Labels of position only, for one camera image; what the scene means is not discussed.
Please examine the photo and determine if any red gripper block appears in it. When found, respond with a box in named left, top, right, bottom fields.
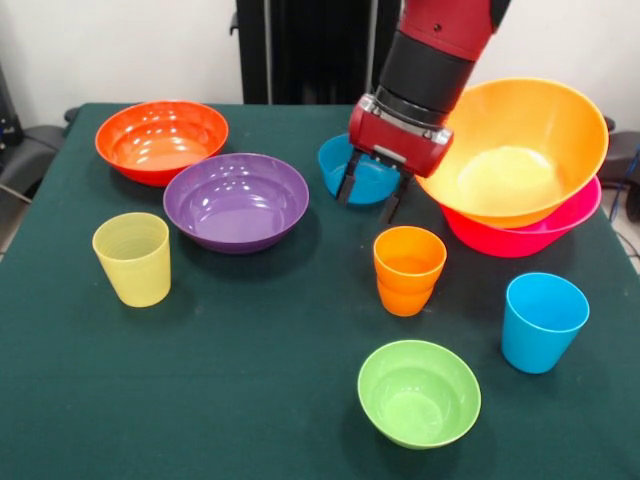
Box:
left=335, top=93, right=455, bottom=225

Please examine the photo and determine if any orange plastic cup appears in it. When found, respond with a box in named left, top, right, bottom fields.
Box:
left=372, top=225, right=448, bottom=296
left=377, top=277, right=435, bottom=318

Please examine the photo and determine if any large orange plastic bowl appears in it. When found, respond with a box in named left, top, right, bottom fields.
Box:
left=414, top=76, right=610, bottom=230

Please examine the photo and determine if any pale yellow-green plastic cup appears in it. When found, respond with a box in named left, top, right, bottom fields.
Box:
left=91, top=212, right=172, bottom=308

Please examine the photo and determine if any small blue plastic bowl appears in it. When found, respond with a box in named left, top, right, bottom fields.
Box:
left=317, top=133, right=401, bottom=206

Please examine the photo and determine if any large pink plastic bowl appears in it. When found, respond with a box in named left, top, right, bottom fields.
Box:
left=439, top=177, right=603, bottom=259

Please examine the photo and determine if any purple plastic bowl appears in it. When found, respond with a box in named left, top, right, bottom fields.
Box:
left=162, top=152, right=311, bottom=255

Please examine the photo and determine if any small green plastic bowl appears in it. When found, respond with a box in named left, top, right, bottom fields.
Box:
left=356, top=339, right=483, bottom=450

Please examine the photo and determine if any red plastic bowl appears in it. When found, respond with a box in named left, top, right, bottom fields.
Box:
left=94, top=99, right=231, bottom=188

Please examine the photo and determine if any blue plastic cup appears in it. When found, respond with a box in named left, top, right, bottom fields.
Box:
left=501, top=272, right=591, bottom=375

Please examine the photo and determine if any black office chair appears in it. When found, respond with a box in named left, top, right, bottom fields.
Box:
left=597, top=115, right=640, bottom=224
left=0, top=64, right=66, bottom=201

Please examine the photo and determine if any dark green table cloth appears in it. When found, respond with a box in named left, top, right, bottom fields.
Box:
left=0, top=102, right=640, bottom=480

